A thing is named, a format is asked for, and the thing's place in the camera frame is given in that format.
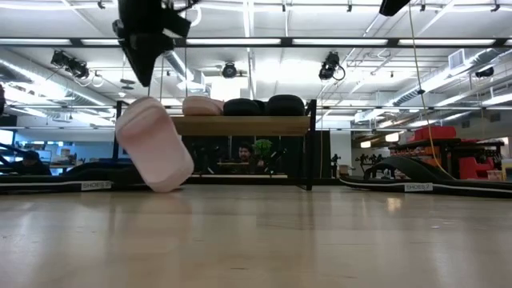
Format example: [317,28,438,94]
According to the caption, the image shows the red storage boxes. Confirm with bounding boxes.
[407,126,458,143]

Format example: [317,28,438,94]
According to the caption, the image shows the black overhead beam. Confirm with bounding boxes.
[0,37,512,49]

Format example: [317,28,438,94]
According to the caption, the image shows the wooden shelf black metal frame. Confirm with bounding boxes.
[112,98,318,191]

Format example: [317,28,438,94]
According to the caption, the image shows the person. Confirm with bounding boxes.
[237,142,262,170]
[10,150,53,177]

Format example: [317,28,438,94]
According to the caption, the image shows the black workbench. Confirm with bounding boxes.
[390,138,506,181]

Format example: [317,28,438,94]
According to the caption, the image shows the black metal table frame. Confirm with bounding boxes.
[186,172,341,187]

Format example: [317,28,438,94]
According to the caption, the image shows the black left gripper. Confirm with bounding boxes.
[112,0,200,88]

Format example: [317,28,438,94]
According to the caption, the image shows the black flip-flop sandal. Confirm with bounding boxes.
[338,155,512,199]
[0,161,151,196]

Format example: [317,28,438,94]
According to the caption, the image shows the round black ceiling camera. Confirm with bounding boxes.
[221,61,238,79]

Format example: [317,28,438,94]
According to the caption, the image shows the red tool cabinet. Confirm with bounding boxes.
[458,155,496,181]

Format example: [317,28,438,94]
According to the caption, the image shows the white hanging cable loop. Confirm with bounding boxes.
[186,3,202,28]

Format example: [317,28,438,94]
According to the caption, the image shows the black twin ceiling spotlight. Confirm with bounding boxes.
[50,49,90,80]

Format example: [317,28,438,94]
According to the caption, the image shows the pink slide sandal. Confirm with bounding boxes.
[114,96,195,194]
[182,95,226,117]

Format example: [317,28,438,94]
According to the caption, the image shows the black ceiling camera with cable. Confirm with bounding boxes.
[318,50,346,82]

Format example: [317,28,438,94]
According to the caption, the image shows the green potted plant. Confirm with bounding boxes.
[253,138,274,162]

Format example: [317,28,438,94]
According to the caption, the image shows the black slide sandal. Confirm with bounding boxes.
[222,98,267,117]
[266,94,306,117]

